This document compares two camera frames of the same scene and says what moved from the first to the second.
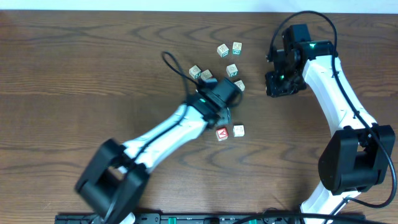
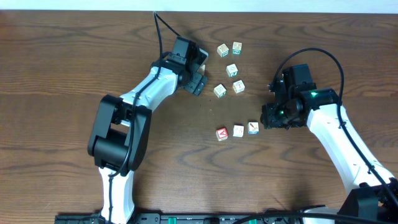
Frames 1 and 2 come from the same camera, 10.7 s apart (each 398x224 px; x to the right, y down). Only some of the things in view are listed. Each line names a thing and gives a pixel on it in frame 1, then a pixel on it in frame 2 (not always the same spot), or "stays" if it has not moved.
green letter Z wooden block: (237, 48) stays
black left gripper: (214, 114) to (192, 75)
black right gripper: (275, 91) to (268, 119)
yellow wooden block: (238, 130) stays
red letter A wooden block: (222, 134) stays
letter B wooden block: (222, 50) stays
